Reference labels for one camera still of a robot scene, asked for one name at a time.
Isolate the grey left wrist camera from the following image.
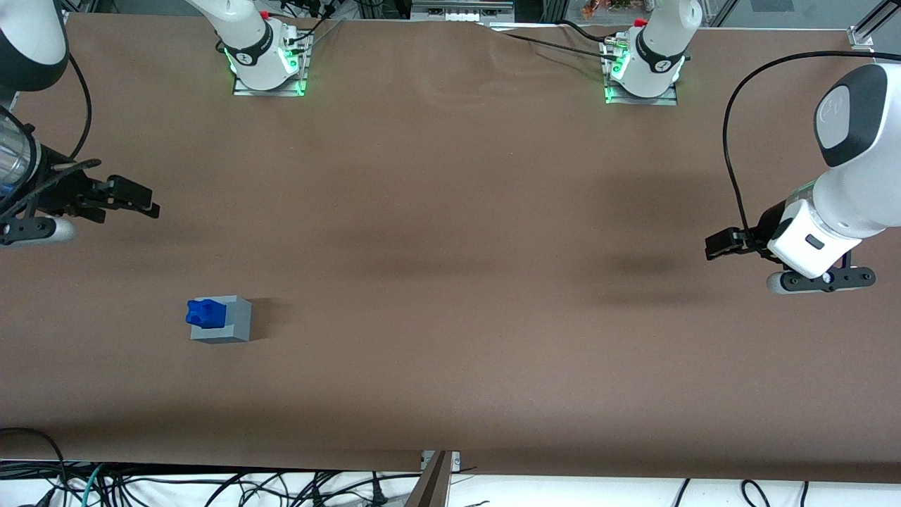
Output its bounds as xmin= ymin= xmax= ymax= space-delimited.
xmin=766 ymin=265 xmax=878 ymax=296

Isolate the black cable on sheet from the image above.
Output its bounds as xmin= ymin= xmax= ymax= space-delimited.
xmin=556 ymin=19 xmax=620 ymax=49
xmin=493 ymin=30 xmax=620 ymax=63

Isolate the aluminium profile bar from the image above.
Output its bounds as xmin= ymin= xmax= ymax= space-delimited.
xmin=403 ymin=450 xmax=462 ymax=507

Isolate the black looped cable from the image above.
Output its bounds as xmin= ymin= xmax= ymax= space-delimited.
xmin=0 ymin=427 xmax=69 ymax=507

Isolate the aluminium corner bracket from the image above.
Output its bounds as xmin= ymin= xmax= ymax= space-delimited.
xmin=848 ymin=0 xmax=901 ymax=50

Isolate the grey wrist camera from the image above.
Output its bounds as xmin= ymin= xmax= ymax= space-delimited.
xmin=0 ymin=216 xmax=75 ymax=246
xmin=766 ymin=265 xmax=878 ymax=296

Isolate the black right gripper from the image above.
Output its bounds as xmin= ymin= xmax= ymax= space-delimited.
xmin=28 ymin=151 xmax=162 ymax=223

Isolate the aluminium frame rail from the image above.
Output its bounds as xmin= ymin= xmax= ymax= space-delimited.
xmin=410 ymin=0 xmax=516 ymax=23

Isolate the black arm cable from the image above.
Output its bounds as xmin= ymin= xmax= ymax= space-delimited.
xmin=65 ymin=53 xmax=94 ymax=161
xmin=722 ymin=49 xmax=901 ymax=240

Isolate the teal cable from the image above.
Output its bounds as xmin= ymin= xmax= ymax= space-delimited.
xmin=79 ymin=463 xmax=108 ymax=507

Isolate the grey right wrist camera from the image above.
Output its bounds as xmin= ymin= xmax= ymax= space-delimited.
xmin=0 ymin=216 xmax=75 ymax=246

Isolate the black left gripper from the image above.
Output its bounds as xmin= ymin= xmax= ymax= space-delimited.
xmin=705 ymin=202 xmax=790 ymax=262

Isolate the brown table cover sheet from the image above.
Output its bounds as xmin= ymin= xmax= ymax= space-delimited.
xmin=0 ymin=13 xmax=901 ymax=487

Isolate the gray square base block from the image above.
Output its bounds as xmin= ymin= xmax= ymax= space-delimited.
xmin=190 ymin=295 xmax=253 ymax=344

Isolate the blue plastic insert part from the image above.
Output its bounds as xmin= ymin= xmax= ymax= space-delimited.
xmin=186 ymin=299 xmax=227 ymax=330

